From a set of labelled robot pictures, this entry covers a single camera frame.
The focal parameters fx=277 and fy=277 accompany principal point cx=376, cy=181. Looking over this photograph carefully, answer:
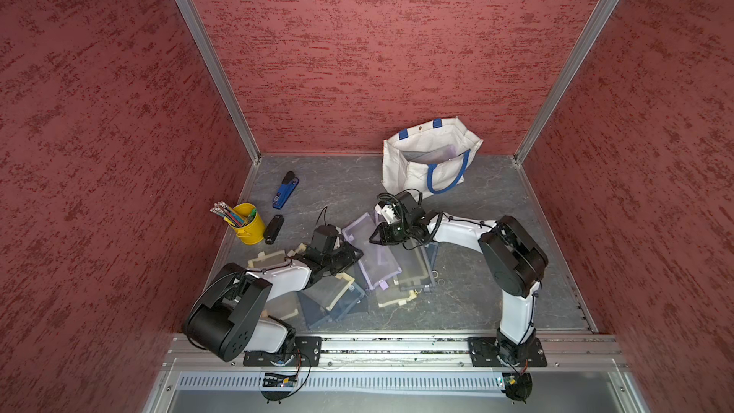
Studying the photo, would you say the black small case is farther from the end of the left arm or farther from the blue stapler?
the end of the left arm

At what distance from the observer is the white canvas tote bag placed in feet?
3.09

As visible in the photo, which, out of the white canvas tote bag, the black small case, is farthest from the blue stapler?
the white canvas tote bag

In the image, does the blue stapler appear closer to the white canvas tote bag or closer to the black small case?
the black small case

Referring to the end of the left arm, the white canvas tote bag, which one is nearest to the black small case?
the end of the left arm

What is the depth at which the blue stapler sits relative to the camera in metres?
1.05

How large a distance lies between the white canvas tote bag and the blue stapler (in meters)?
0.36
